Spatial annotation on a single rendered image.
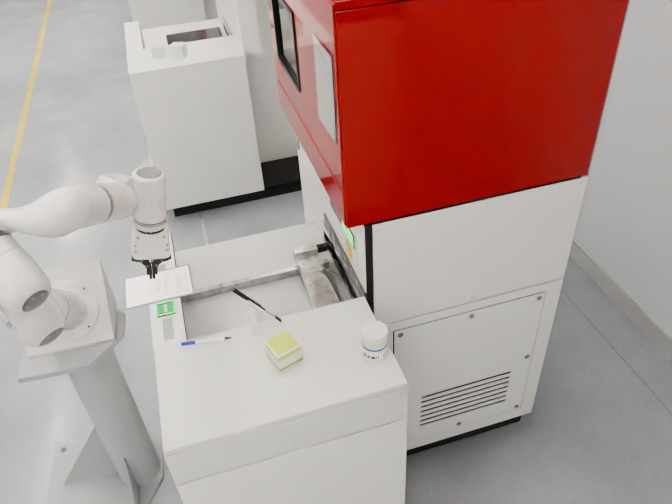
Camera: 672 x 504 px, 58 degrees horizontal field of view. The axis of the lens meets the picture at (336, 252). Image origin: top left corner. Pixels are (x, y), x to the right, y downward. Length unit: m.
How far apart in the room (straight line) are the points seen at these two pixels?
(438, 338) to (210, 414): 0.84
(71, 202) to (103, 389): 1.05
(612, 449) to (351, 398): 1.47
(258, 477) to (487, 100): 1.14
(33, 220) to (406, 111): 0.86
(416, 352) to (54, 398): 1.77
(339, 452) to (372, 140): 0.84
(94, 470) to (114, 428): 0.38
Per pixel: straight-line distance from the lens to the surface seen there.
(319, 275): 2.03
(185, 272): 2.01
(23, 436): 3.08
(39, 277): 1.33
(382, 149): 1.55
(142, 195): 1.62
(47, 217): 1.31
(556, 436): 2.77
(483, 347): 2.23
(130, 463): 2.58
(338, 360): 1.66
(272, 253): 2.24
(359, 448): 1.76
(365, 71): 1.45
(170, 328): 1.85
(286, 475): 1.76
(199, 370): 1.70
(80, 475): 2.78
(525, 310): 2.19
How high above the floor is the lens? 2.22
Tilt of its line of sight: 39 degrees down
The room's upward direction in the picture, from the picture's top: 4 degrees counter-clockwise
